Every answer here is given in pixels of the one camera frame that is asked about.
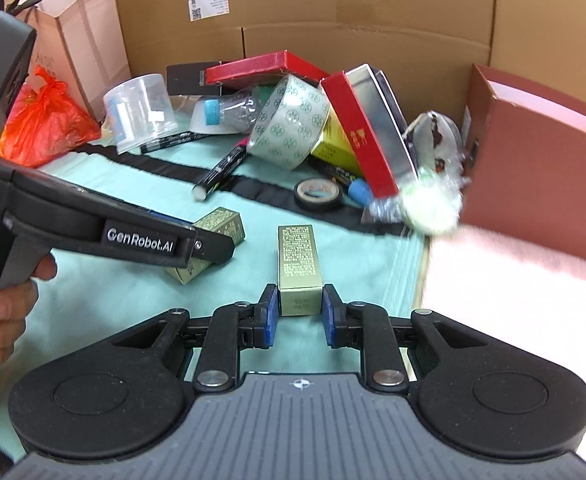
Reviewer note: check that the flat red box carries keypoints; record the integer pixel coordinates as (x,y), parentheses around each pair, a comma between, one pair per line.
(253,67)

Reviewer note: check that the patterned tape roll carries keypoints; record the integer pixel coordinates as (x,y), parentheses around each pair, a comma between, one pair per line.
(283,145)

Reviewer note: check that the plastic bottle with blue cap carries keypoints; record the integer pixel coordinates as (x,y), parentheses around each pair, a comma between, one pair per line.
(238,112)

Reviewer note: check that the red plastic bag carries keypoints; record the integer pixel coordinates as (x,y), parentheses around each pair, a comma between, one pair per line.
(48,120)

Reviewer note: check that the white shipping label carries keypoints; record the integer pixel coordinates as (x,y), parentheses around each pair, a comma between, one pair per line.
(208,5)

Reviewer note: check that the black marker pen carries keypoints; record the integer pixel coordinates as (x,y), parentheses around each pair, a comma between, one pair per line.
(173,141)

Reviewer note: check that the beige paper shopping bag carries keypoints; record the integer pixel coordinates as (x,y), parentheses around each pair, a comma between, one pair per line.
(83,35)

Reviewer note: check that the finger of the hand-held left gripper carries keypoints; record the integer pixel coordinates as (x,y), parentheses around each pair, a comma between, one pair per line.
(173,219)
(215,250)

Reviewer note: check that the marker with blue cap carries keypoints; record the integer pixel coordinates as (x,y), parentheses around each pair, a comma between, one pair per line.
(360,192)

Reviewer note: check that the clear plastic packet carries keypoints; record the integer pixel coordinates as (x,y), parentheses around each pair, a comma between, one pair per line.
(438,140)

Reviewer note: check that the yellow-green box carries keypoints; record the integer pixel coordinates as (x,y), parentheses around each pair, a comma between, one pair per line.
(333,147)

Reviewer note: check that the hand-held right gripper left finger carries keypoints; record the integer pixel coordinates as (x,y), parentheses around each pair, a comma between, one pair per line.
(271,320)

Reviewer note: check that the black tape roll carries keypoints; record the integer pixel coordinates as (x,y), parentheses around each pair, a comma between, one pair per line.
(303,200)

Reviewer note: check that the green puff in plastic wrap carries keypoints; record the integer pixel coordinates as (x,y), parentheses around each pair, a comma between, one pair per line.
(428,205)

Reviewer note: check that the small olive green box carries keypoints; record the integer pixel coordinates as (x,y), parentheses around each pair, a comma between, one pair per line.
(223,225)
(298,270)

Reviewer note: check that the person's left hand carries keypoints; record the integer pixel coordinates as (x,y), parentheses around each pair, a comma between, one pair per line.
(0,335)

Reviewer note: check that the red and black marker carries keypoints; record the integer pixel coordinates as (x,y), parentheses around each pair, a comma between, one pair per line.
(220,170)

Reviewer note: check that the clear plastic jar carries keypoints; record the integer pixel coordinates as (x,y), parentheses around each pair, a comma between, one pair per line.
(138,110)

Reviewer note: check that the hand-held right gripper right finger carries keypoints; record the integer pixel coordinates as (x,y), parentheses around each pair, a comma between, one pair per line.
(329,317)

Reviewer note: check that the large cardboard box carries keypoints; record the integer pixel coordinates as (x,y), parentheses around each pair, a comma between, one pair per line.
(373,0)

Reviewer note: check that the red and silver box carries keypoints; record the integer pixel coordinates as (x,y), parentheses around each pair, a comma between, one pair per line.
(358,140)

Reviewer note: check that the maroon cardboard box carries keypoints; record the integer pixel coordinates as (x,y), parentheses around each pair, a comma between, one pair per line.
(538,185)

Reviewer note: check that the teal cloth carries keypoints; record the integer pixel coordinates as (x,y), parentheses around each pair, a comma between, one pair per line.
(123,300)

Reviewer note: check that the black box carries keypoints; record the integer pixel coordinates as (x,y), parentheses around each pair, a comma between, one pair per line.
(185,77)

